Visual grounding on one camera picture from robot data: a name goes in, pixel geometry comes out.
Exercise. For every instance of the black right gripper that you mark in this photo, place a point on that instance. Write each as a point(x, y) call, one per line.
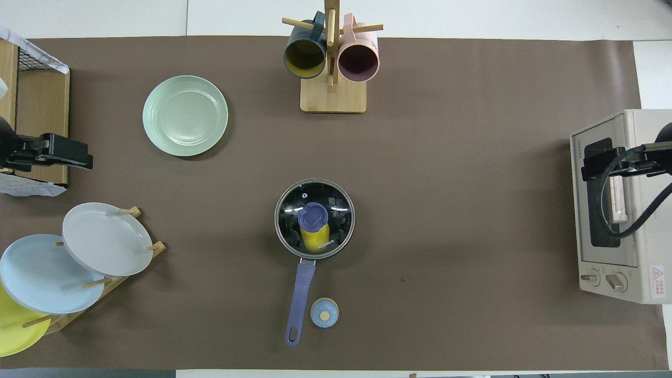
point(604, 164)

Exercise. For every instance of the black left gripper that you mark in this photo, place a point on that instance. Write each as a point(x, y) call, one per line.
point(65, 151)

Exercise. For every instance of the glass lid blue knob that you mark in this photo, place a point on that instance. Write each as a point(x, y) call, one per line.
point(313, 215)

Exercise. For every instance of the grey plate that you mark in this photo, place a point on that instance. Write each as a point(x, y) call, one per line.
point(107, 239)

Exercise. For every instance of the mint green plate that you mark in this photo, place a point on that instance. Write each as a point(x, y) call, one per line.
point(185, 115)

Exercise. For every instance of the light blue plate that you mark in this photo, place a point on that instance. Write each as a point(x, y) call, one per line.
point(42, 275)

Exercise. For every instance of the wooden plate rack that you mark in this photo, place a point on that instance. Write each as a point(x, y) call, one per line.
point(118, 281)

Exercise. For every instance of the yellow plate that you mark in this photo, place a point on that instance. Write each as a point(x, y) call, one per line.
point(13, 331)

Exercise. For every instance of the wooden cutting board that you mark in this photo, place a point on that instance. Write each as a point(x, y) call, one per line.
point(44, 105)

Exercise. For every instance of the white patterned cloth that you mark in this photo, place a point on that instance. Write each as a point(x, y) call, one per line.
point(26, 186)
point(31, 44)

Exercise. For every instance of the beige toaster oven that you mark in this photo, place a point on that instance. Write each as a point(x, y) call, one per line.
point(638, 252)

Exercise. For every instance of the brown table mat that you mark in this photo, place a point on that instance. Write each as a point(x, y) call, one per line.
point(446, 210)

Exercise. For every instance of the dark teal mug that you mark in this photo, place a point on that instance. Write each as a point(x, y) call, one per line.
point(304, 58)

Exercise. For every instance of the pink ribbed mug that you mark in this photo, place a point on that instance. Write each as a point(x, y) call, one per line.
point(359, 62)

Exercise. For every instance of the wooden mug tree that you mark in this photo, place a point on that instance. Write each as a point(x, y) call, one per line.
point(333, 97)

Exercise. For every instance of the dark blue saucepan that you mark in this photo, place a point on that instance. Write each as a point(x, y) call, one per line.
point(301, 294)

